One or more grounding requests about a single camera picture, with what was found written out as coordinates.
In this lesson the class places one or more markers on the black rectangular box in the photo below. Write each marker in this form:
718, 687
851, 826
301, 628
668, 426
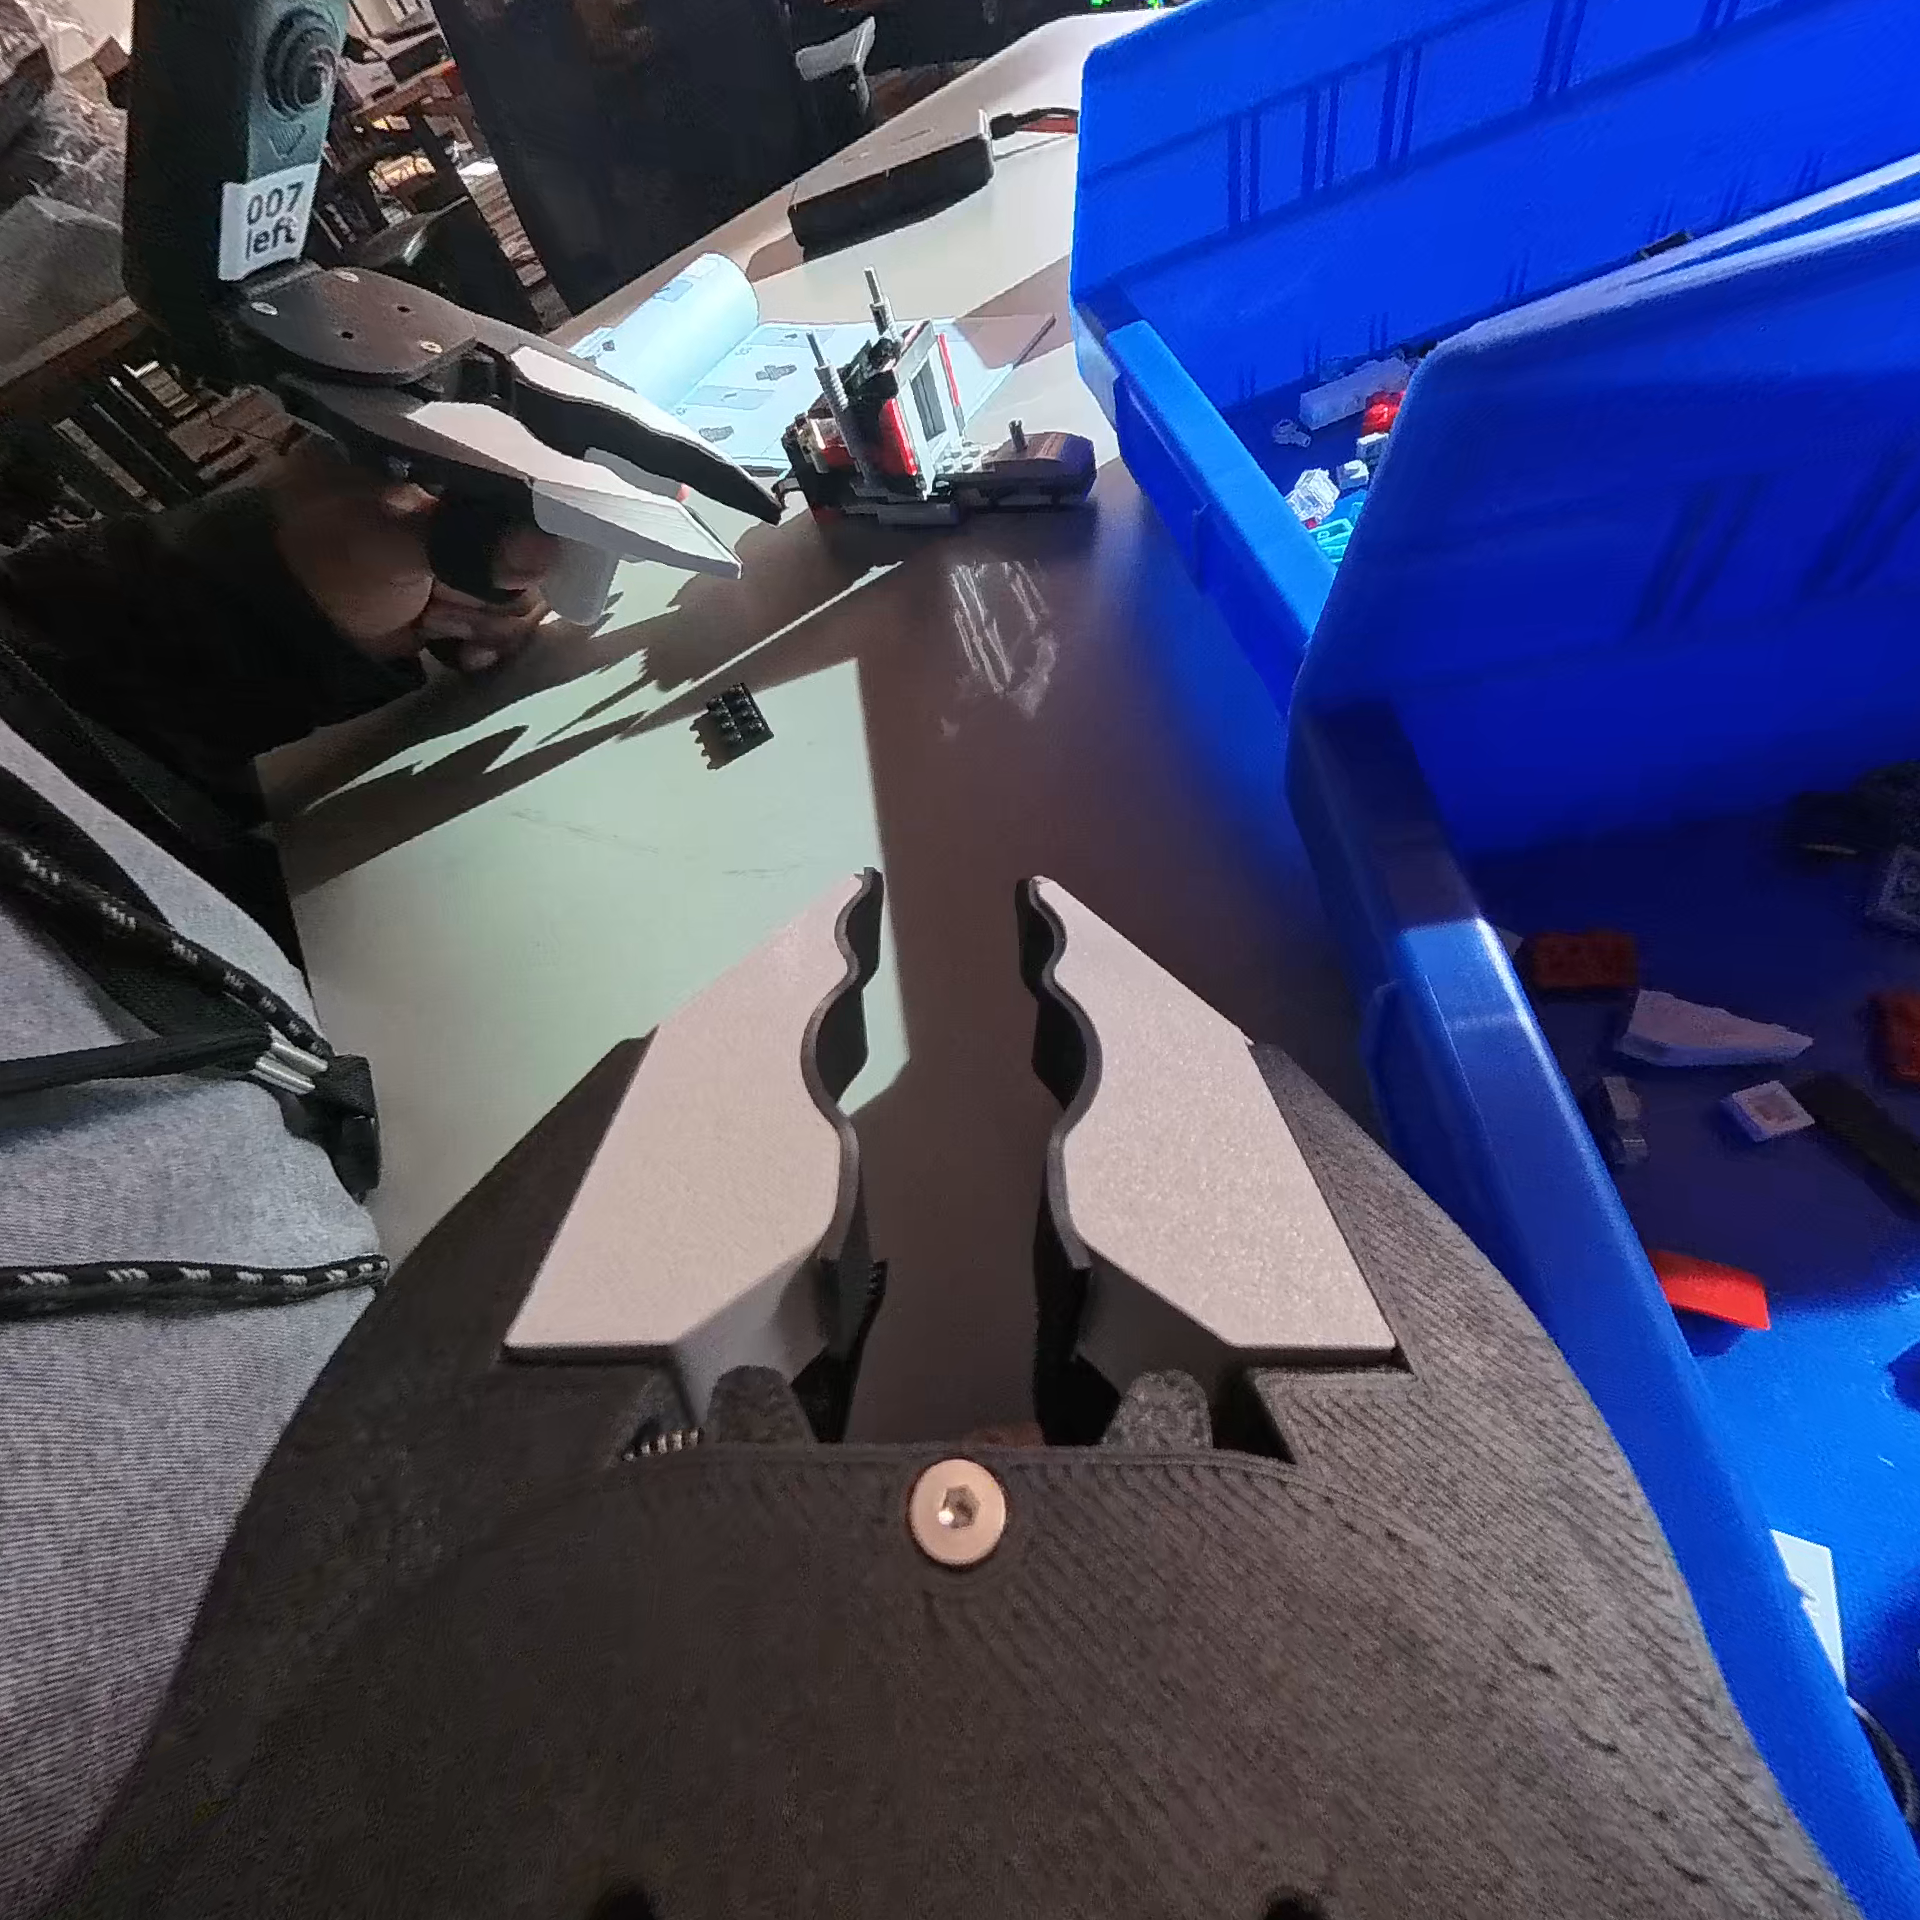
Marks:
885, 189

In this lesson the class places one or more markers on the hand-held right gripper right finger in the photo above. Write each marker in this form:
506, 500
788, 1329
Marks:
1214, 1201

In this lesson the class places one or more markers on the black office chair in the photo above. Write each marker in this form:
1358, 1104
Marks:
629, 119

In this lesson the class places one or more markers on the person's left forearm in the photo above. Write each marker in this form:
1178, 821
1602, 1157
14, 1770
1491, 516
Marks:
150, 629

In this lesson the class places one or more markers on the person's left hand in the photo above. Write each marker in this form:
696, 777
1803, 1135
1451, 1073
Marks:
359, 570

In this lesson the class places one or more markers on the toy brick truck model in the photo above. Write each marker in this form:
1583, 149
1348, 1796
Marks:
901, 436

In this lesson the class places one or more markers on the grey hoodie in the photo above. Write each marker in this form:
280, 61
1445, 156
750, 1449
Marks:
119, 1500

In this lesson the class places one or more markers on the black studded brick plate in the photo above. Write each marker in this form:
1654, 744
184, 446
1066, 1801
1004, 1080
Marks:
733, 726

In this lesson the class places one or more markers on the light blue instruction booklet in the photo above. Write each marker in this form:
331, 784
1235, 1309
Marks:
706, 338

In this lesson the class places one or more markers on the pile of mixed toy bricks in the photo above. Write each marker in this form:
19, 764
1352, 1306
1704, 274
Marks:
1711, 1037
1382, 413

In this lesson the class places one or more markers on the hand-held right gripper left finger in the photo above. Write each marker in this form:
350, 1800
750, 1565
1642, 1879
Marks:
706, 1201

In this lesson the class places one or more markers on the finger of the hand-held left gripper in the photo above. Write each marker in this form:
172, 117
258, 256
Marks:
616, 504
600, 404

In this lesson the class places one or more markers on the blue plastic bin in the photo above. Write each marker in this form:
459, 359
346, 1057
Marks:
1202, 181
1576, 524

